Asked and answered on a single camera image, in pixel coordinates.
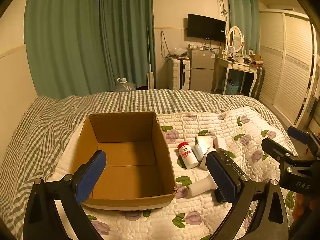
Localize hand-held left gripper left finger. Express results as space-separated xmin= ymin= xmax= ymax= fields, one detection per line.
xmin=22 ymin=150 xmax=107 ymax=240

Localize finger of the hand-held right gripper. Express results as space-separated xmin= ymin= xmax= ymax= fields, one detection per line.
xmin=287 ymin=126 xmax=320 ymax=156
xmin=261 ymin=137 xmax=295 ymax=163

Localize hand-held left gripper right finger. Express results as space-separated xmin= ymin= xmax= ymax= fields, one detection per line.
xmin=205 ymin=151 xmax=290 ymax=240

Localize black remote control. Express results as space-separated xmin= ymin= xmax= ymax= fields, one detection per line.
xmin=216 ymin=149 xmax=248 ymax=180

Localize small white tube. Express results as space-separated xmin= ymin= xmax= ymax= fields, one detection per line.
xmin=199 ymin=147 xmax=217 ymax=171

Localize white plastic bottle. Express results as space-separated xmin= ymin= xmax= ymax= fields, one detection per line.
xmin=188 ymin=174 xmax=218 ymax=197

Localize pale blue small case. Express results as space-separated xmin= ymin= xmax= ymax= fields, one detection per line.
xmin=192 ymin=144 xmax=204 ymax=161

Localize white small box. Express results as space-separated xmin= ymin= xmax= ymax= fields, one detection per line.
xmin=214 ymin=135 xmax=227 ymax=151

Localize square pink-rimmed tin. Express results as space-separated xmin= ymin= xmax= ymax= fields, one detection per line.
xmin=195 ymin=135 xmax=215 ymax=154

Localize white bottle with red cap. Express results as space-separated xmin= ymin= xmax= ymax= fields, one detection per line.
xmin=177 ymin=142 xmax=199 ymax=169

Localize brown cardboard box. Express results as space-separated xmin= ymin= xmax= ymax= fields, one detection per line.
xmin=71 ymin=111 xmax=177 ymax=209

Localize person's right hand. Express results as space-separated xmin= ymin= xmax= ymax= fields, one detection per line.
xmin=292 ymin=192 xmax=320 ymax=227

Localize grey checkered bedsheet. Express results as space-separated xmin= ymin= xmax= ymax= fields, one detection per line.
xmin=0 ymin=89 xmax=288 ymax=228

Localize dark suitcase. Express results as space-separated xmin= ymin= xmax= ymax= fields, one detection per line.
xmin=250 ymin=66 xmax=266 ymax=99

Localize white louvered wardrobe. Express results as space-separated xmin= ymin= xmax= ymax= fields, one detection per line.
xmin=259 ymin=9 xmax=318 ymax=128

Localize blue plastic basket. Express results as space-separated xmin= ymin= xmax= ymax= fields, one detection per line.
xmin=225 ymin=80 xmax=240 ymax=95

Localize white dressing table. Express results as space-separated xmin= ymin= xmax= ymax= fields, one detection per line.
xmin=212 ymin=56 xmax=259 ymax=97

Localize clear water jug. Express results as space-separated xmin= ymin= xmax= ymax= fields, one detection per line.
xmin=111 ymin=78 xmax=137 ymax=92

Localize silver fridge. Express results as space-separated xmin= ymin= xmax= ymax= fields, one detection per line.
xmin=189 ymin=47 xmax=217 ymax=90

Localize white suitcase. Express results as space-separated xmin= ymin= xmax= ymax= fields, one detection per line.
xmin=168 ymin=57 xmax=192 ymax=90

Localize white oval mirror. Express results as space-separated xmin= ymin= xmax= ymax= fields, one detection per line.
xmin=226 ymin=26 xmax=244 ymax=54

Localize white flat mop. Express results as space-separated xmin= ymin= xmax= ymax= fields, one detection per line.
xmin=146 ymin=27 xmax=155 ymax=89

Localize clear plastic bag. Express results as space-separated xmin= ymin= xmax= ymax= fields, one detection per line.
xmin=172 ymin=47 xmax=188 ymax=58

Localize narrow green curtain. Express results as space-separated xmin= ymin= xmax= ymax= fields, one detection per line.
xmin=226 ymin=0 xmax=260 ymax=55

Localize wide green curtain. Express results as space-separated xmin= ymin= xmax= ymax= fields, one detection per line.
xmin=24 ymin=0 xmax=156 ymax=100

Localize black wall television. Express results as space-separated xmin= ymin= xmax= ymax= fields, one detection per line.
xmin=187 ymin=14 xmax=227 ymax=43

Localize black wall cables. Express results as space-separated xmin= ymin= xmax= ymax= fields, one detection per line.
xmin=160 ymin=31 xmax=173 ymax=60

